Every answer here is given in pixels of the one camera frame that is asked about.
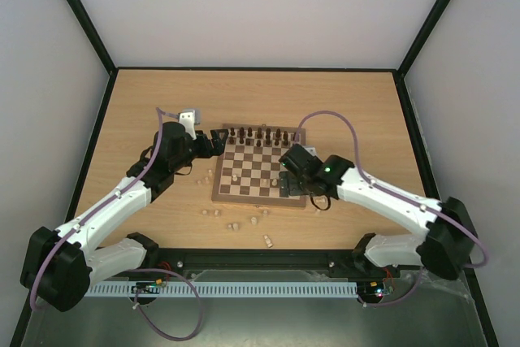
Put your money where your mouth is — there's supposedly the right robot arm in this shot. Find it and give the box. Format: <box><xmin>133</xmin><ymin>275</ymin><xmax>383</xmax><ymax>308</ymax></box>
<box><xmin>279</xmin><ymin>150</ymin><xmax>478</xmax><ymax>280</ymax></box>

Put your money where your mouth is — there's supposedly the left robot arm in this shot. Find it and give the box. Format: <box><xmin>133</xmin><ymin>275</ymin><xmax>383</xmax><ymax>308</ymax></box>
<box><xmin>20</xmin><ymin>122</ymin><xmax>228</xmax><ymax>312</ymax></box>

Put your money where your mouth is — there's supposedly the wooden chess board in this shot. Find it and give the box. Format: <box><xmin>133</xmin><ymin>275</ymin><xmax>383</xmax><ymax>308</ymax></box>
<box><xmin>211</xmin><ymin>123</ymin><xmax>306</xmax><ymax>209</ymax></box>

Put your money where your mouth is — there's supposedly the lying light chess piece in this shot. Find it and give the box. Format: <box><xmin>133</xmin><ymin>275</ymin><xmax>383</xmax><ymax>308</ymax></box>
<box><xmin>264</xmin><ymin>235</ymin><xmax>273</xmax><ymax>248</ymax></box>

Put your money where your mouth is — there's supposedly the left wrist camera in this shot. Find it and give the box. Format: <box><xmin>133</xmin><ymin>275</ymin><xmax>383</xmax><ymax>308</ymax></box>
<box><xmin>179</xmin><ymin>108</ymin><xmax>202</xmax><ymax>126</ymax></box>

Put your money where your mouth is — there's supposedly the black aluminium frame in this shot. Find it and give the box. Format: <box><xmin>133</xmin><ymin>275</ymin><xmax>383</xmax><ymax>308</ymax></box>
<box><xmin>7</xmin><ymin>0</ymin><xmax>501</xmax><ymax>347</ymax></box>

